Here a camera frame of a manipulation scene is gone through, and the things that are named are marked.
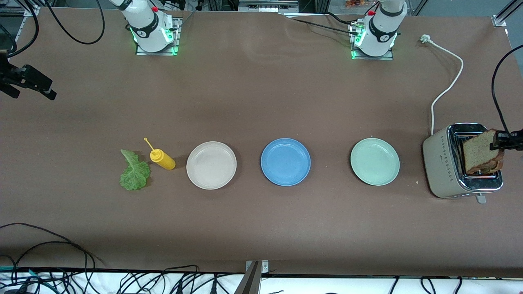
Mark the dark grey metal post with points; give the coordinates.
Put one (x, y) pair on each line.
(250, 281)

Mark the grey metal power box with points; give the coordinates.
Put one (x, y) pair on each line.
(267, 5)

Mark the beige chrome two-slot toaster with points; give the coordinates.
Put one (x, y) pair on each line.
(439, 163)

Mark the yellow mustard squeeze bottle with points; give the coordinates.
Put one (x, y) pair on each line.
(163, 160)

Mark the blue round plate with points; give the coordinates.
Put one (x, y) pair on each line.
(285, 162)

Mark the brown bread slice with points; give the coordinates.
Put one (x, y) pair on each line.
(499, 166)
(478, 153)

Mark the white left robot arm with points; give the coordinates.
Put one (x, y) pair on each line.
(382, 28)

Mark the aluminium frame rail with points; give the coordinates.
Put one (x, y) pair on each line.
(32, 10)
(499, 19)

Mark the orange patterned packet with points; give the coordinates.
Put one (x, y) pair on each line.
(358, 3)

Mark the beige round plate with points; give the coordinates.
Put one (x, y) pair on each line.
(211, 165)

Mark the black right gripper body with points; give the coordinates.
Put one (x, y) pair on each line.
(12, 76)

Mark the mint green round plate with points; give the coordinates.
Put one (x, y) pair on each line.
(374, 161)

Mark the green lettuce leaf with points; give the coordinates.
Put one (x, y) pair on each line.
(135, 175)

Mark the silver metal edge bracket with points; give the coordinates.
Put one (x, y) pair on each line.
(264, 267)

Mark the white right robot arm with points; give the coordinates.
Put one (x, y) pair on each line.
(145, 24)

